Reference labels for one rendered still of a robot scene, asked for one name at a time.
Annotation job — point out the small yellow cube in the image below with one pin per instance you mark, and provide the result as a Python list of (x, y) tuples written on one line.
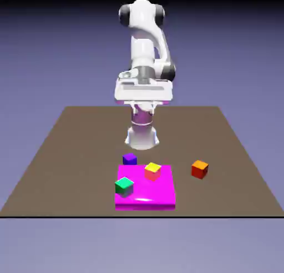
[(152, 171)]

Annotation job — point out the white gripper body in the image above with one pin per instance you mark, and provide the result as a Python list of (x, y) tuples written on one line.
[(143, 91)]

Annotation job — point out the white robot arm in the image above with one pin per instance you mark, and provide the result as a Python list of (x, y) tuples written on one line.
[(142, 33)]

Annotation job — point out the small orange cube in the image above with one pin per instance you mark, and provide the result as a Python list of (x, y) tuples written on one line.
[(199, 169)]

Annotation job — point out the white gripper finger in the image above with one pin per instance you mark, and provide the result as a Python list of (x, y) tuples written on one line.
[(135, 107), (151, 108)]

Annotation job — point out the small purple cube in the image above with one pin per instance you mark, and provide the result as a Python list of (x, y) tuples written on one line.
[(129, 159)]

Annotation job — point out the large magenta box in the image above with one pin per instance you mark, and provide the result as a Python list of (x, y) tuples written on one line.
[(146, 188)]

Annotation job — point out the small green cube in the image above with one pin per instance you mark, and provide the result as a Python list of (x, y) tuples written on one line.
[(124, 186)]

